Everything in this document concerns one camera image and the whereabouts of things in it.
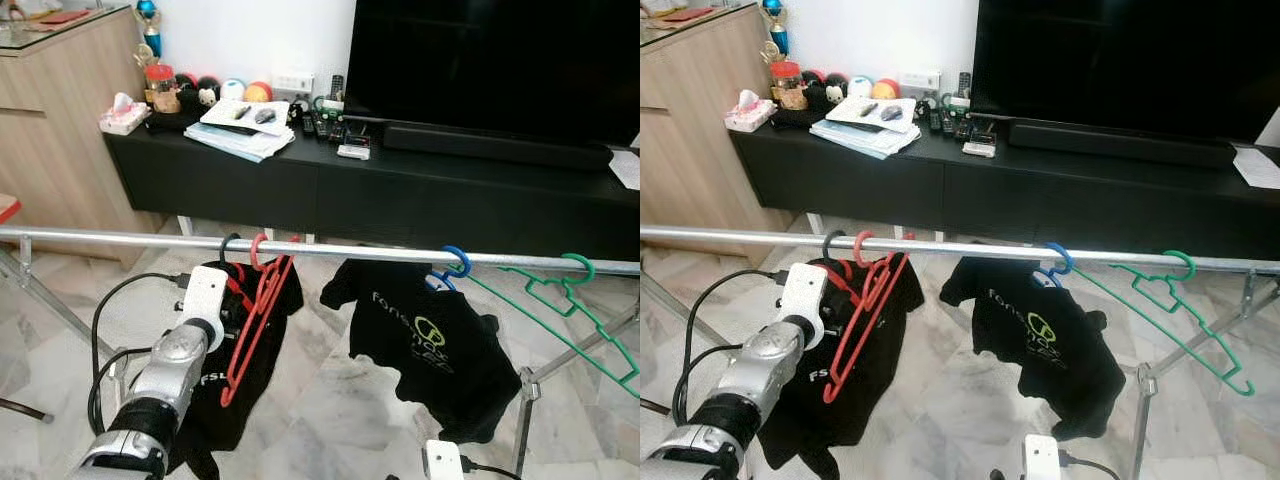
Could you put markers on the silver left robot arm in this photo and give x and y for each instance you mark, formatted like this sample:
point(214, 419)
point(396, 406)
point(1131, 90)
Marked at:
point(760, 370)
point(170, 370)

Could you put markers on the small gold trophy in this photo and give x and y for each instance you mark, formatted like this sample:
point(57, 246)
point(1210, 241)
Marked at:
point(770, 54)
point(142, 56)

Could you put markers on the black logo T-shirt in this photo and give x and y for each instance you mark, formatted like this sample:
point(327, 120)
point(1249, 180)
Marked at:
point(440, 370)
point(1050, 365)

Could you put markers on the green remote holder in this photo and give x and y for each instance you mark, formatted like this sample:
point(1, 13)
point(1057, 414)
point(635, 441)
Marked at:
point(957, 106)
point(328, 108)

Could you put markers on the stack of papers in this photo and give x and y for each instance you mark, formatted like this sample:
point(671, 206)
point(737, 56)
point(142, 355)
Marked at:
point(235, 140)
point(862, 137)

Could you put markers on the pink white tissue box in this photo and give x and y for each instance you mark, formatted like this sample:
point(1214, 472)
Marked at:
point(751, 115)
point(124, 118)

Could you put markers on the light wooden cabinet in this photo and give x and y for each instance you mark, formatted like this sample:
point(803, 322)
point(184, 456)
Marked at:
point(690, 150)
point(60, 150)

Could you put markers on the silver metal clothes rack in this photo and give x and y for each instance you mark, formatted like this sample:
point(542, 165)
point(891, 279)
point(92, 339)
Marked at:
point(950, 249)
point(150, 241)

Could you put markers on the small white black device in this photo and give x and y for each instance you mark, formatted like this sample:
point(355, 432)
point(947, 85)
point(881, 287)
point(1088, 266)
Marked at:
point(353, 152)
point(979, 149)

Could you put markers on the black remote control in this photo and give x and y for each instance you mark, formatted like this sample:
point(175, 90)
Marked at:
point(337, 87)
point(950, 125)
point(325, 128)
point(964, 85)

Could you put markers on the red plastic hanger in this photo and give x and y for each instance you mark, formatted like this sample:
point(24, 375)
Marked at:
point(832, 386)
point(229, 388)

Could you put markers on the red lid jar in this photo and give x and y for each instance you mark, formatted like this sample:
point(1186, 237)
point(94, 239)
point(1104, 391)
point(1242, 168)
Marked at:
point(787, 87)
point(161, 90)

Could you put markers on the white wall socket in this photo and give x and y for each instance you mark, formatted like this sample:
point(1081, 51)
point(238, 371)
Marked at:
point(293, 84)
point(920, 82)

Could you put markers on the black round plush toys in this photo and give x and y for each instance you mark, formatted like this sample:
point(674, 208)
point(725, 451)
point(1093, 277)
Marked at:
point(827, 88)
point(197, 90)

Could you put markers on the red packet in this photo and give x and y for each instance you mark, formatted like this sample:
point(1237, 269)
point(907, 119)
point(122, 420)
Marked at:
point(60, 16)
point(695, 12)

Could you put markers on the dark computer mouse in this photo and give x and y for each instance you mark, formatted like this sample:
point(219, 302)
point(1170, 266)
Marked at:
point(265, 115)
point(891, 112)

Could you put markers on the black jacket red stripes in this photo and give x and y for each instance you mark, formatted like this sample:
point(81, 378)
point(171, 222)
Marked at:
point(235, 430)
point(870, 420)

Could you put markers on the black television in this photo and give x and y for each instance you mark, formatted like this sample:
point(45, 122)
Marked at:
point(1120, 60)
point(490, 60)

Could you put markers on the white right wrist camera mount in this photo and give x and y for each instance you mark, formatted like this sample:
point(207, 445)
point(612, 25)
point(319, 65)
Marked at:
point(443, 460)
point(1042, 456)

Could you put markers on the black soundbar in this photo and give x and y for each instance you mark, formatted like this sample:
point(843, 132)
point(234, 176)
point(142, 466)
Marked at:
point(500, 148)
point(1120, 144)

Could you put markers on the blue trophy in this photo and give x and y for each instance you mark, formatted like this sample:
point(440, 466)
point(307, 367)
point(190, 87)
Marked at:
point(147, 14)
point(775, 12)

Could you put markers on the green plastic hanger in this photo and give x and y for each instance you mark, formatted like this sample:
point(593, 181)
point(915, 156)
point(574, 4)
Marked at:
point(1180, 253)
point(578, 256)

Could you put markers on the blue plastic hanger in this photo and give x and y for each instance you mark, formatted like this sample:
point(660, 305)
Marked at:
point(1060, 245)
point(456, 248)

